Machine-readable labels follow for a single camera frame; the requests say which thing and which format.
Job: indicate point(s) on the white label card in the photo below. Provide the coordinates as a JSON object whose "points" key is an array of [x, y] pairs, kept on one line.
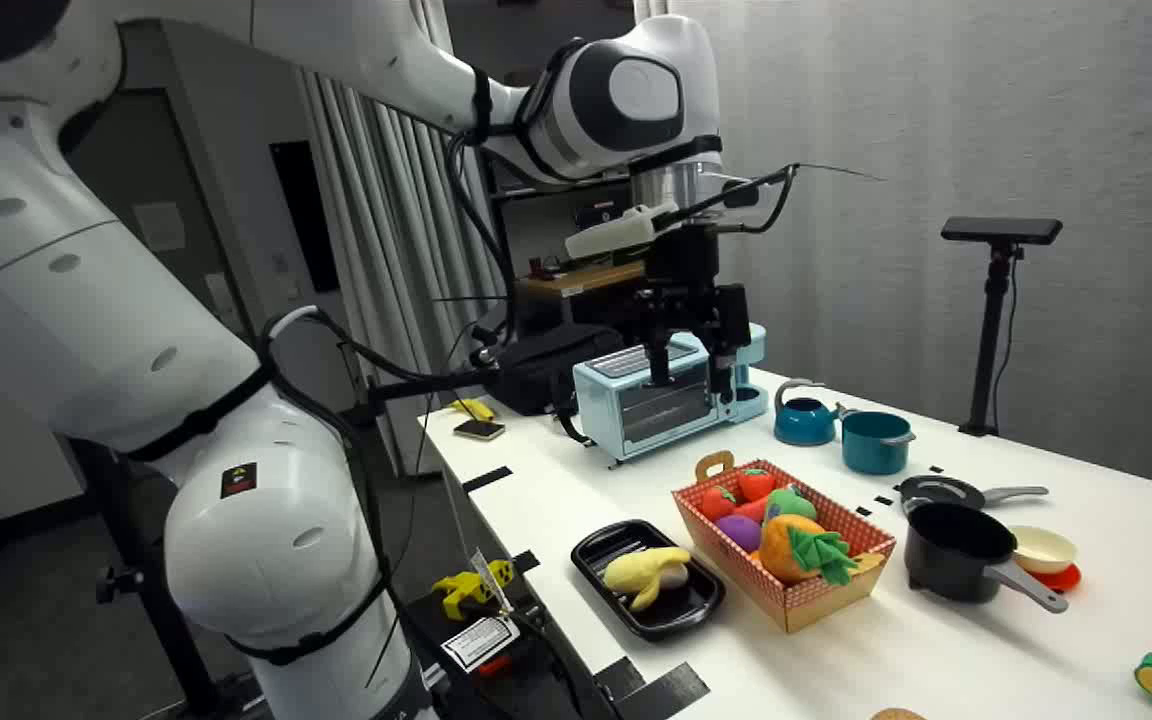
{"points": [[479, 647]]}

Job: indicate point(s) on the green pear plush toy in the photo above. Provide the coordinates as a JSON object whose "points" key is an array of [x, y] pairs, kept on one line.
{"points": [[791, 504]]}

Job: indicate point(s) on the red tomato plush toy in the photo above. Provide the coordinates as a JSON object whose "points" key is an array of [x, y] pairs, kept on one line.
{"points": [[713, 501]]}

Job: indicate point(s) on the toy burger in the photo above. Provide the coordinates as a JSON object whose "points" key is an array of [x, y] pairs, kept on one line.
{"points": [[899, 712]]}

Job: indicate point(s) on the teal toy pot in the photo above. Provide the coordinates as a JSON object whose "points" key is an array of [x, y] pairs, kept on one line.
{"points": [[879, 445]]}

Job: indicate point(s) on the red strawberry plush toy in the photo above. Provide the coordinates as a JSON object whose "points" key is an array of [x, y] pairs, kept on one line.
{"points": [[757, 480]]}

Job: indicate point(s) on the black toy saucepan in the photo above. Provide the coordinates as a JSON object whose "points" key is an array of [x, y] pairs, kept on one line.
{"points": [[956, 554]]}

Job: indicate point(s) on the teal toy kettle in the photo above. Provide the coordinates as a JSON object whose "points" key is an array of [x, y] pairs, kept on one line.
{"points": [[807, 420]]}

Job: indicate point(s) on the light blue toy oven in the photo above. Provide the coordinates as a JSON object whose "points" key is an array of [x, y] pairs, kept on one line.
{"points": [[641, 392]]}

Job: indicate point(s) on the gray backdrop curtain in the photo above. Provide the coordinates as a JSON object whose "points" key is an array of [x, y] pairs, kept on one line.
{"points": [[977, 121]]}

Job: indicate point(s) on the gray toy frying pan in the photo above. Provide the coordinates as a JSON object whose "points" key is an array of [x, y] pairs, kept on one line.
{"points": [[938, 489]]}

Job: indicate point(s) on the wooden background desk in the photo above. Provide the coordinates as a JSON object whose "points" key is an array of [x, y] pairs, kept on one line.
{"points": [[576, 281]]}

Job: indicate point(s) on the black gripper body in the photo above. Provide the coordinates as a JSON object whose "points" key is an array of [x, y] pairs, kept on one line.
{"points": [[690, 275]]}

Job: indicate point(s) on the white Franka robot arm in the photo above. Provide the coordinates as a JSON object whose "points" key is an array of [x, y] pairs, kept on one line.
{"points": [[69, 307]]}

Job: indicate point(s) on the black tripod pole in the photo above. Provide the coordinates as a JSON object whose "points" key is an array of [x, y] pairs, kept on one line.
{"points": [[158, 602]]}

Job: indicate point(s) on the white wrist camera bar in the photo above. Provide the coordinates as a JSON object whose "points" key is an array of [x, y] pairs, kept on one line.
{"points": [[616, 233]]}

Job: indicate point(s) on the black camera stand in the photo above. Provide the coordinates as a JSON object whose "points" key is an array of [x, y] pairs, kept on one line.
{"points": [[997, 322]]}

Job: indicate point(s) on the yellow banana plush toy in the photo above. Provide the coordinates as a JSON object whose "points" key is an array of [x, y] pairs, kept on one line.
{"points": [[649, 568]]}

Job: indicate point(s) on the purple plum plush toy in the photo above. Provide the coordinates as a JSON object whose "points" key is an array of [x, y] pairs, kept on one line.
{"points": [[739, 528]]}

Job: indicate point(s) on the black bag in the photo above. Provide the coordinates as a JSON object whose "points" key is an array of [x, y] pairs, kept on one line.
{"points": [[551, 365]]}

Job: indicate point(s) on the white curtain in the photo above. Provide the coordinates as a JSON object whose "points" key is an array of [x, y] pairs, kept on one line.
{"points": [[390, 200]]}

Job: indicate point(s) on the black tape strip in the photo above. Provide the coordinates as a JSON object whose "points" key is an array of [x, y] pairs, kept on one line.
{"points": [[659, 689]]}

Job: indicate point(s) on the cream toy bowl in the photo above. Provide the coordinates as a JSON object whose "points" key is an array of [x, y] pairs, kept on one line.
{"points": [[1045, 545]]}

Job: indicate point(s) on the black plastic tray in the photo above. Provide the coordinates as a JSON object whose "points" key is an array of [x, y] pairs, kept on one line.
{"points": [[620, 545]]}

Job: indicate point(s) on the red watermelon slice plush toy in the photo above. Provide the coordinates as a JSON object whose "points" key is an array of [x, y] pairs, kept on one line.
{"points": [[748, 511]]}

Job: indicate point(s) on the yellow clamp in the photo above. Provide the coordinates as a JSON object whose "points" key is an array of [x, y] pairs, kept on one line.
{"points": [[479, 413], [470, 584]]}

